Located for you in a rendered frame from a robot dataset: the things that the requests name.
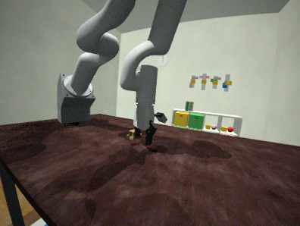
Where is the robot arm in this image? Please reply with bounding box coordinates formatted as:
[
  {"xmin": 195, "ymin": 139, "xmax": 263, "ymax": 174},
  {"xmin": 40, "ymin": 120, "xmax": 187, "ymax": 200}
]
[{"xmin": 64, "ymin": 0, "xmax": 187, "ymax": 105}]

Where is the yellow number cube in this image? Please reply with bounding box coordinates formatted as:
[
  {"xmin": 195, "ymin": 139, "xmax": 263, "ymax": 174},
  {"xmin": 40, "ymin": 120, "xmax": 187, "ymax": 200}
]
[{"xmin": 129, "ymin": 130, "xmax": 135, "ymax": 137}]

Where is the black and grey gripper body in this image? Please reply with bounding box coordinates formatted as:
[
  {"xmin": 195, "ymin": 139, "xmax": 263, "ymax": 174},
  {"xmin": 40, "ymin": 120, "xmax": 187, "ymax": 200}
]
[{"xmin": 133, "ymin": 104, "xmax": 155, "ymax": 130}]

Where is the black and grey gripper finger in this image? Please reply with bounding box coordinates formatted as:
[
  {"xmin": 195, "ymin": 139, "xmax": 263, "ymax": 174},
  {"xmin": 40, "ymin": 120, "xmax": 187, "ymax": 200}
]
[
  {"xmin": 145, "ymin": 120, "xmax": 157, "ymax": 146},
  {"xmin": 134, "ymin": 126, "xmax": 141, "ymax": 138}
]

